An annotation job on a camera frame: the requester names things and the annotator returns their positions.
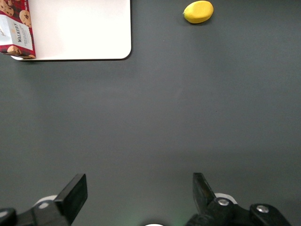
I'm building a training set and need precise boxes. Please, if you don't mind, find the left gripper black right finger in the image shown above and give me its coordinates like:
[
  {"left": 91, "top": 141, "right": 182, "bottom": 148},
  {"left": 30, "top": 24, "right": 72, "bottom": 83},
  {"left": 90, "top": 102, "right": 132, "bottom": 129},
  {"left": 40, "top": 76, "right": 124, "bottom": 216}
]
[{"left": 185, "top": 172, "right": 293, "bottom": 226}]

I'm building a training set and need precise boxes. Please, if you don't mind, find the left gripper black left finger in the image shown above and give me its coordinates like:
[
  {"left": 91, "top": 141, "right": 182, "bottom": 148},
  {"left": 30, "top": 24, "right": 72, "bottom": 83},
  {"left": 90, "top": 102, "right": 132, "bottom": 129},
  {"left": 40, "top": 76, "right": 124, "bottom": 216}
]
[{"left": 0, "top": 173, "right": 88, "bottom": 226}]

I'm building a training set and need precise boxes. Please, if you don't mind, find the red cookie box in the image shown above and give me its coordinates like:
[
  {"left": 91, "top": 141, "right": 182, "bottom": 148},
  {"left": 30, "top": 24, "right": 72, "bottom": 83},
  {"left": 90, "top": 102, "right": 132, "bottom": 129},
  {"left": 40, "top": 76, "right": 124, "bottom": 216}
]
[{"left": 0, "top": 0, "right": 37, "bottom": 60}]

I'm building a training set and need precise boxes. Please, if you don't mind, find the white rectangular tray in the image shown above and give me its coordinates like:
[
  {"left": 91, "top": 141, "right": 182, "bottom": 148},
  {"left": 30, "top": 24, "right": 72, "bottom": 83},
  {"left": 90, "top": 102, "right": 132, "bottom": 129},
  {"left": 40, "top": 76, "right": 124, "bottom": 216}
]
[{"left": 10, "top": 0, "right": 132, "bottom": 61}]

